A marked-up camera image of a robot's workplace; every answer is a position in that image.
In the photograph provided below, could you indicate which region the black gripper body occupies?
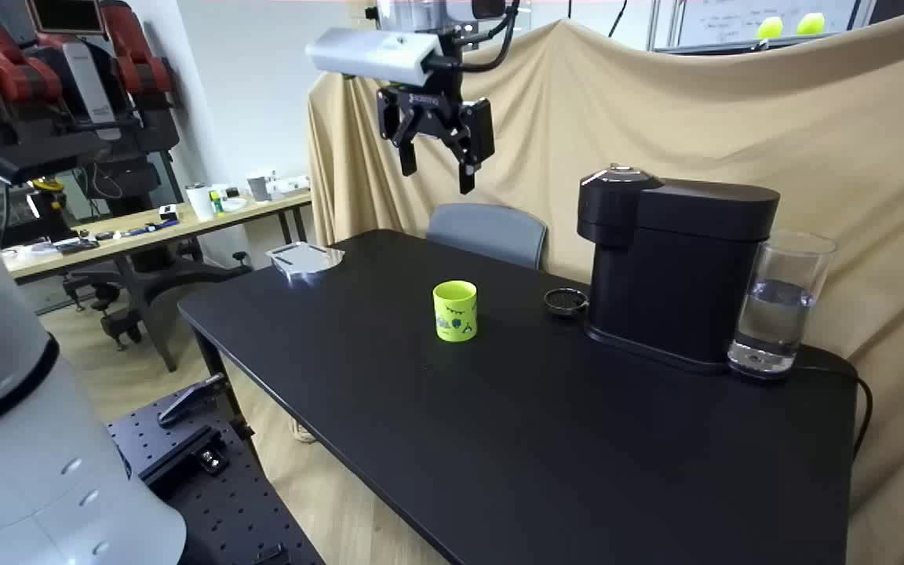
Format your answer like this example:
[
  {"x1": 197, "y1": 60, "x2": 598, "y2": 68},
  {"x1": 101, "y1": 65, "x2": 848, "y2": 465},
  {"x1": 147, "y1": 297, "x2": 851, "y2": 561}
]
[{"x1": 377, "y1": 83, "x2": 469, "y2": 145}]

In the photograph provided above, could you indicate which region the yellow green mug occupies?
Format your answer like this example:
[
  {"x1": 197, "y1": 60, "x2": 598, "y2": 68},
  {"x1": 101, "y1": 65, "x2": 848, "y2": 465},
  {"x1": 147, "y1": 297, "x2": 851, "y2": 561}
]
[{"x1": 430, "y1": 275, "x2": 485, "y2": 346}]

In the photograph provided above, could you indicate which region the grey chair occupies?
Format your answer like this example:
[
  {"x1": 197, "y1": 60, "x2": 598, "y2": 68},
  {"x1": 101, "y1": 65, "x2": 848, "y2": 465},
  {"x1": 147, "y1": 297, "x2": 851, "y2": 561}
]
[{"x1": 425, "y1": 202, "x2": 554, "y2": 274}]

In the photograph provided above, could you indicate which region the small black dish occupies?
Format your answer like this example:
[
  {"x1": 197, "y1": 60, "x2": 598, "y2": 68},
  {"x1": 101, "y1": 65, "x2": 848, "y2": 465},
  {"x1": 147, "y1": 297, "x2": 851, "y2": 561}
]
[{"x1": 539, "y1": 284, "x2": 592, "y2": 323}]

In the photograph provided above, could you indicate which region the beige cloth backdrop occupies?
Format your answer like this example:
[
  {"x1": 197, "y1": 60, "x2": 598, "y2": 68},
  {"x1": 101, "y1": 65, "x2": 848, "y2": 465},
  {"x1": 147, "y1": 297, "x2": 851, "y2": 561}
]
[{"x1": 218, "y1": 4, "x2": 904, "y2": 565}]

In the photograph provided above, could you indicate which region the white cup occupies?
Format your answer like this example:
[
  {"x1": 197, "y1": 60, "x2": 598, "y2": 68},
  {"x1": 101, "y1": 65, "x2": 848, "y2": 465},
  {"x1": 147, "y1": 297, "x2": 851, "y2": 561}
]
[{"x1": 184, "y1": 181, "x2": 218, "y2": 222}]

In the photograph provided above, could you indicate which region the black box with paper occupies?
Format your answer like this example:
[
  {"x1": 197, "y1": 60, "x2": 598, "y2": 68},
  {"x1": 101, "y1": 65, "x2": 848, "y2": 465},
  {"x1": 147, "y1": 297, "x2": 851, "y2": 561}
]
[{"x1": 574, "y1": 162, "x2": 786, "y2": 377}]

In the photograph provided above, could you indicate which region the wooden desk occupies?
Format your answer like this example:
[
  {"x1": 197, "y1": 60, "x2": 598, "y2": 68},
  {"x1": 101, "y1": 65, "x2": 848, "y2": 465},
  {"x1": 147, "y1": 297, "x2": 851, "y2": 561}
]
[{"x1": 0, "y1": 188, "x2": 317, "y2": 287}]

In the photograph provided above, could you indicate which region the black office chair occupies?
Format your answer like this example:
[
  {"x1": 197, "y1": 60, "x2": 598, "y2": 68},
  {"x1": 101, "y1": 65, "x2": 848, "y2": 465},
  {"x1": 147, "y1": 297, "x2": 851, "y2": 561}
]
[{"x1": 61, "y1": 241, "x2": 259, "y2": 373}]

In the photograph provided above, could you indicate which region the whiteboard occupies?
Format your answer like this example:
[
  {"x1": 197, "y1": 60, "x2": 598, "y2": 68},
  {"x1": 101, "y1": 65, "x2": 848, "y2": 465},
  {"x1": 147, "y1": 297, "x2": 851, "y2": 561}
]
[{"x1": 647, "y1": 0, "x2": 866, "y2": 57}]

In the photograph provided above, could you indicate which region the yellow tennis ball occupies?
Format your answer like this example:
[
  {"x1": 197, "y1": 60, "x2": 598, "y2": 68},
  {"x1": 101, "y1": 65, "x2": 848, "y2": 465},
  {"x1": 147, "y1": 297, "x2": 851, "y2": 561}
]
[
  {"x1": 754, "y1": 13, "x2": 788, "y2": 46},
  {"x1": 793, "y1": 8, "x2": 828, "y2": 41}
]

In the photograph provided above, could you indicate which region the clear water glass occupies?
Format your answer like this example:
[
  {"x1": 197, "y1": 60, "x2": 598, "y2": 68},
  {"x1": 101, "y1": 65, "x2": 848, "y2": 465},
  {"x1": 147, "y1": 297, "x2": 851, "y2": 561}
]
[{"x1": 726, "y1": 228, "x2": 834, "y2": 379}]

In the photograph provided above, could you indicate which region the red background robot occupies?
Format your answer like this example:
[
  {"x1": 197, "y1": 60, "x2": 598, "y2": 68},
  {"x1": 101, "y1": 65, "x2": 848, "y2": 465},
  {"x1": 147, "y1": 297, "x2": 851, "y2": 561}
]
[{"x1": 0, "y1": 0, "x2": 184, "y2": 181}]

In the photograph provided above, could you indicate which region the black optical breadboard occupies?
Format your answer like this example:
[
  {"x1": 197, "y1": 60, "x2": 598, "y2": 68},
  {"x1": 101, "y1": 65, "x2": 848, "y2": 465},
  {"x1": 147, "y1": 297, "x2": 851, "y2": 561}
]
[{"x1": 104, "y1": 373, "x2": 326, "y2": 565}]

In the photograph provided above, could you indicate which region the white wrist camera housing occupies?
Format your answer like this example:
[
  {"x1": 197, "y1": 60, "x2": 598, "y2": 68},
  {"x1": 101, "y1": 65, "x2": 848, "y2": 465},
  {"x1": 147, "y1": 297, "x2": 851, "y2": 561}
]
[{"x1": 305, "y1": 26, "x2": 447, "y2": 87}]

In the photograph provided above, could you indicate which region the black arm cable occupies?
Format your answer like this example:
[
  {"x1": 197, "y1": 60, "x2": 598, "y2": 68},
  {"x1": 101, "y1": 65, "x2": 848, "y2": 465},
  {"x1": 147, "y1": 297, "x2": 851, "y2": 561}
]
[{"x1": 436, "y1": 0, "x2": 524, "y2": 79}]

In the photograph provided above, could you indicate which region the small black mount block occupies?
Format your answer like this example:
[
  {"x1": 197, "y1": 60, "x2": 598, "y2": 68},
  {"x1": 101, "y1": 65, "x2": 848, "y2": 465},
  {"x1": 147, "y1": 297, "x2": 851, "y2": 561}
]
[{"x1": 195, "y1": 444, "x2": 234, "y2": 477}]

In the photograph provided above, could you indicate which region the black power cable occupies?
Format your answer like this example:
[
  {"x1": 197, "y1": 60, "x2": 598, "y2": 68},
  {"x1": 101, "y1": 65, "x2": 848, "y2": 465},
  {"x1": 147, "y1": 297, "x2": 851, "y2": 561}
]
[{"x1": 798, "y1": 352, "x2": 880, "y2": 457}]

